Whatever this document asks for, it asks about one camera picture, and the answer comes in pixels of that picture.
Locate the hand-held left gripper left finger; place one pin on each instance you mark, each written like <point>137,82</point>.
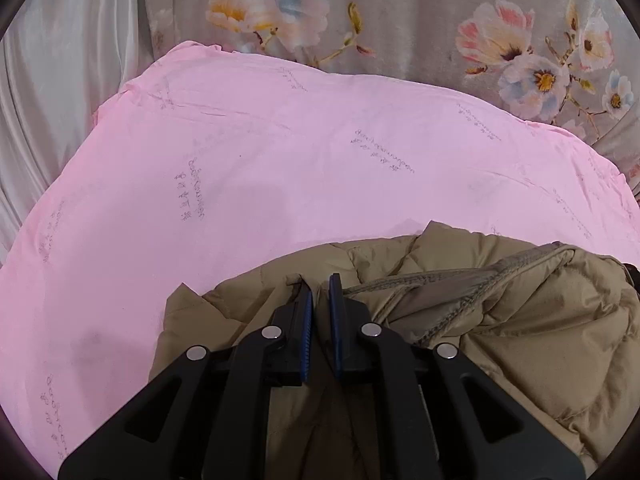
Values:
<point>304,330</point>

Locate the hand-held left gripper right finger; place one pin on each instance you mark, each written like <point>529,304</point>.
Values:
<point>336,325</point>

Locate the olive quilted jacket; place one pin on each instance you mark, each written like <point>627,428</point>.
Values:
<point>525,320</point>

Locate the pink printed bed sheet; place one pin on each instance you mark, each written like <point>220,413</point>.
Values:
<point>250,160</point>

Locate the grey floral cloth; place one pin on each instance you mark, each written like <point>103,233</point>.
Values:
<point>425,25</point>

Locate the white satin curtain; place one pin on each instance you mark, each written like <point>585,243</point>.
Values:
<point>65,80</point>

